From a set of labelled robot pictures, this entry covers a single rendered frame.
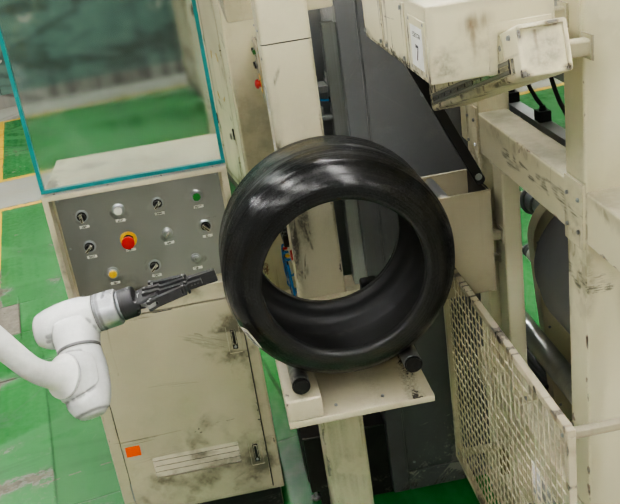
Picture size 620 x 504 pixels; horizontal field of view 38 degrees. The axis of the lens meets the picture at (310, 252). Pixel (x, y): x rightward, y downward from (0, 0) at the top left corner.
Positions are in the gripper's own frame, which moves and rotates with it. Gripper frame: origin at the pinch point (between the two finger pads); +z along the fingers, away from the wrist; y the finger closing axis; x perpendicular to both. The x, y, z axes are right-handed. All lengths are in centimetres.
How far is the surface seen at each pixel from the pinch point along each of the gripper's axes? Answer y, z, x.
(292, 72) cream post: 27, 37, -34
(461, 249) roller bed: 19, 66, 24
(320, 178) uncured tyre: -10.3, 33.5, -18.4
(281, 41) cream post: 27, 36, -43
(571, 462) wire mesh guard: -61, 61, 35
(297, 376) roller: -9.2, 14.2, 28.4
